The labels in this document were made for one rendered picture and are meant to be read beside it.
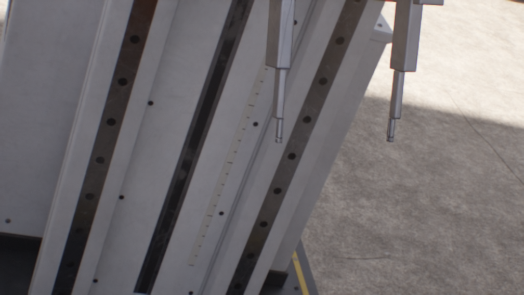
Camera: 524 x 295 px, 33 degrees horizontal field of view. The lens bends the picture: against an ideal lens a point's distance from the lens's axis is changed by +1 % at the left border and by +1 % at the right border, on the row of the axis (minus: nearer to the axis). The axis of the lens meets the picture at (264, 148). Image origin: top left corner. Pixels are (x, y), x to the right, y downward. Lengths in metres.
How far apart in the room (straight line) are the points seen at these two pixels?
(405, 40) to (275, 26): 0.06
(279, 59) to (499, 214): 2.58
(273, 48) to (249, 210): 0.97
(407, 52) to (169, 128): 0.91
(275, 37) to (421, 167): 2.60
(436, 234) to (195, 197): 1.40
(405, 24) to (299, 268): 1.33
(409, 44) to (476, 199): 2.56
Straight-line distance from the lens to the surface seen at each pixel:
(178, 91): 1.22
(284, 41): 0.34
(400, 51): 0.37
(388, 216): 2.59
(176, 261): 1.40
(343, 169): 2.72
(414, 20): 0.36
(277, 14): 0.34
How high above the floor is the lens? 1.29
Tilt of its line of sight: 29 degrees down
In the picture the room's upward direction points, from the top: 22 degrees clockwise
